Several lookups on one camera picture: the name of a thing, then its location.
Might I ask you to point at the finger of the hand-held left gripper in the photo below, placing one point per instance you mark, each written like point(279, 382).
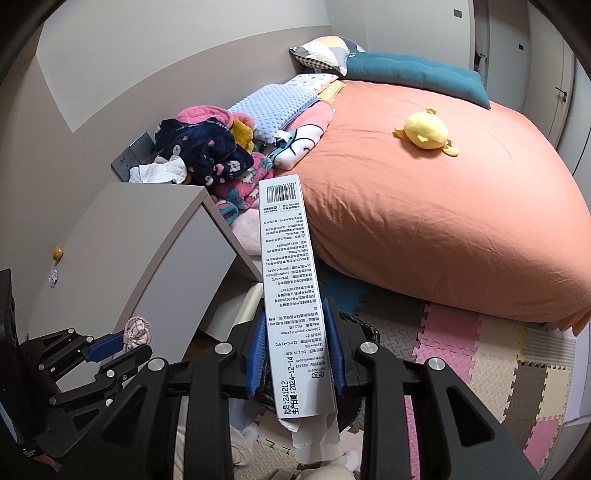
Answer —
point(124, 364)
point(104, 347)

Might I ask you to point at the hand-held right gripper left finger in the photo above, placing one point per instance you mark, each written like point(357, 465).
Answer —
point(258, 355)

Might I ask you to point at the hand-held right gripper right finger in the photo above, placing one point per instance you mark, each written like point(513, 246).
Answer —
point(333, 350)

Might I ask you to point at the plaid cloth ball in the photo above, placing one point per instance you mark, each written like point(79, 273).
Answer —
point(138, 330)

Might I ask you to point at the white cardboard box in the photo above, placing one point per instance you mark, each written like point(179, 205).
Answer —
point(286, 258)

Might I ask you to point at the grey bedside cabinet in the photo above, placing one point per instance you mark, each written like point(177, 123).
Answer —
point(231, 314)

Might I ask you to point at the white plastic bag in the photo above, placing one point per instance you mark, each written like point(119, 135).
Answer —
point(242, 429)

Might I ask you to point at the small orange knob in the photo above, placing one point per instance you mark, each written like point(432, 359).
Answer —
point(57, 252)

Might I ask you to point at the grey chest of drawers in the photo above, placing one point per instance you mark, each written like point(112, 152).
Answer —
point(138, 230)

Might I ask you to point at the beige cloth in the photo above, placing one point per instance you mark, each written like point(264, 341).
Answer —
point(323, 471)

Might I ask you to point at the pale pink fluffy blanket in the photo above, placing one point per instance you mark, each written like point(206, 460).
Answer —
point(247, 230)

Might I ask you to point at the pastel foam puzzle mat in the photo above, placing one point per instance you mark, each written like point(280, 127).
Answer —
point(461, 350)

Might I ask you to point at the pink printed fleece blanket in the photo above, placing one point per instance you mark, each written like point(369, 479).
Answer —
point(240, 189)

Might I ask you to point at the orange duvet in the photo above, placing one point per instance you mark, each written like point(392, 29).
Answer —
point(438, 207)

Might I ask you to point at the white crumpled cloth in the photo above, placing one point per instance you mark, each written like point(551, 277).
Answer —
point(154, 173)

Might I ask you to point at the navy printed fleece garment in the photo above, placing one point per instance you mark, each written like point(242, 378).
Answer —
point(194, 147)

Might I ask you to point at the white pink cartoon blanket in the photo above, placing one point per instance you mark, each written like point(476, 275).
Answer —
point(304, 134)

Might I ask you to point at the yellow fuzzy cloth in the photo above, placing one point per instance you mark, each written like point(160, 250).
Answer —
point(242, 134)

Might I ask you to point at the yellow duck plush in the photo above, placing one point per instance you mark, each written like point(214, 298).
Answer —
point(425, 131)

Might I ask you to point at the light blue dotted blanket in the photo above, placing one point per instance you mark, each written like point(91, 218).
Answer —
point(272, 110)

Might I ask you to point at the pink fleece garment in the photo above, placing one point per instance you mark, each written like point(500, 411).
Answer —
point(203, 113)

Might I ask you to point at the yellow dotted cloth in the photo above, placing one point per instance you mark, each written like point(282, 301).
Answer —
point(332, 91)

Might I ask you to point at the white spotted blanket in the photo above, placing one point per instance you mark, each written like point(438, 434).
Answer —
point(309, 83)

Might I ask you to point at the teal cushion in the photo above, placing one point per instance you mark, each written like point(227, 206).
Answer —
point(406, 74)

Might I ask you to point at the patchwork pattern pillow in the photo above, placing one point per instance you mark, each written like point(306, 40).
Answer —
point(323, 53)

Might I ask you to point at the white door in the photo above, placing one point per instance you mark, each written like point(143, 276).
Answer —
point(549, 55)

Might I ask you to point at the dark wall socket panel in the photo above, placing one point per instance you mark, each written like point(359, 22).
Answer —
point(127, 159)

